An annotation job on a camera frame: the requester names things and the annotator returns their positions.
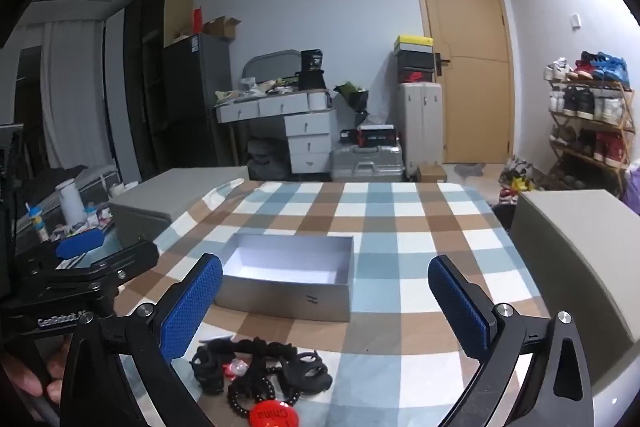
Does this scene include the silver rectangular box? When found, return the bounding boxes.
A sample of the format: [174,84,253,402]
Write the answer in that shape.
[214,233,356,323]

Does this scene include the small bottle with blue cap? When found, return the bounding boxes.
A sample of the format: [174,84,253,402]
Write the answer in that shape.
[27,204,51,243]

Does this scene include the grey arched mirror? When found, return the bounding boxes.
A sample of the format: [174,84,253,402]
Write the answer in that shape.
[242,49,299,90]

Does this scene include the white bottle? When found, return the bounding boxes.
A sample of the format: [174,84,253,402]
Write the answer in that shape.
[56,179,87,225]

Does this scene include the black stand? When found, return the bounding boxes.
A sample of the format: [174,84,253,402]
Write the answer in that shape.
[0,124,26,258]

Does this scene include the yellow shoe box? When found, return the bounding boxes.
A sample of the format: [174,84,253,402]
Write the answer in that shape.
[395,35,434,55]

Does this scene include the white dresser desk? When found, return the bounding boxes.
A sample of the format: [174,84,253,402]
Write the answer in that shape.
[215,89,337,175]

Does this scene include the black hair claw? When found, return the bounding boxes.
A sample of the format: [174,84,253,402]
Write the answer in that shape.
[280,349,334,397]
[190,341,227,394]

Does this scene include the black curved hair clip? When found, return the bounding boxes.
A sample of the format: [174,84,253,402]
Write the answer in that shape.
[220,336,299,359]

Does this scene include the black box with red print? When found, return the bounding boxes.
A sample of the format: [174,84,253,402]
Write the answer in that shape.
[357,124,398,148]

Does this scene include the white curtain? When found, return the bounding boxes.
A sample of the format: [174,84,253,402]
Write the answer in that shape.
[40,21,108,172]

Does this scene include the silver aluminium suitcase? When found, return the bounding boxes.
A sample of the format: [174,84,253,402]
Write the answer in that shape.
[330,142,405,182]

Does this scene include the wooden door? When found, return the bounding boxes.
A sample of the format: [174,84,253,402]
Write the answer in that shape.
[409,0,516,165]

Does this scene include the dark wardrobe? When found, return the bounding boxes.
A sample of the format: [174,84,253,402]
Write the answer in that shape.
[122,0,168,180]

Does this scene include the red round badge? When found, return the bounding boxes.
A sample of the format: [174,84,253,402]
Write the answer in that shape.
[248,401,296,427]

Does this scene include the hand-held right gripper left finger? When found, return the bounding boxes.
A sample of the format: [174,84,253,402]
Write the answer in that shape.
[59,253,224,427]

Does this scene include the large black coil hair tie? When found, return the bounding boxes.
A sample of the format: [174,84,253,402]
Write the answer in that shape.
[227,369,301,418]

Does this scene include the black refrigerator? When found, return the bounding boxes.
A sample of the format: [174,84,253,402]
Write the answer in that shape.
[161,33,236,168]

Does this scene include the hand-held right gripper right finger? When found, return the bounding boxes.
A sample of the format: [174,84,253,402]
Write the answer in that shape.
[428,255,597,427]

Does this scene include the tall cardboard box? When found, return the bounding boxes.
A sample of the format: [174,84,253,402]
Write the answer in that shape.
[163,0,194,48]

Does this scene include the purple bag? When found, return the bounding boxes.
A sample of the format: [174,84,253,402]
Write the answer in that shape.
[622,162,640,212]

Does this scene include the white upright suitcase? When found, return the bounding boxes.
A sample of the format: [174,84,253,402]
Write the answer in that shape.
[398,82,445,180]

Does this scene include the open cardboard box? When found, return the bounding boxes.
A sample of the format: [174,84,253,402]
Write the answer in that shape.
[202,16,242,40]

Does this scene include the wooden shoe rack with shoes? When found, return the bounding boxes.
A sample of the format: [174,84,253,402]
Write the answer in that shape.
[544,51,632,168]

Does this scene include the checked tablecloth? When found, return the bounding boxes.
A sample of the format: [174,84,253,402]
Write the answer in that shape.
[117,179,551,427]

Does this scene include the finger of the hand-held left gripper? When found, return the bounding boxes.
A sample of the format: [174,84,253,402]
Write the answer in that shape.
[87,240,160,288]
[27,228,105,268]

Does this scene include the dark bag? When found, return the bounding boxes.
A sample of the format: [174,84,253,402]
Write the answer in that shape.
[247,138,291,180]

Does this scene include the person's left hand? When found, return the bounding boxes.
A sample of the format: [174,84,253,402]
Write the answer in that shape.
[0,336,70,409]

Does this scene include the black gift bag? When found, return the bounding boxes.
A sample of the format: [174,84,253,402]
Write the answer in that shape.
[334,82,370,112]

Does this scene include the black shoe box stack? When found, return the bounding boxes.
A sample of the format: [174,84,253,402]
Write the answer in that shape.
[396,52,434,84]

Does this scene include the yellow shoes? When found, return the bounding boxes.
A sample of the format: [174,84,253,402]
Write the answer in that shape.
[500,157,533,200]

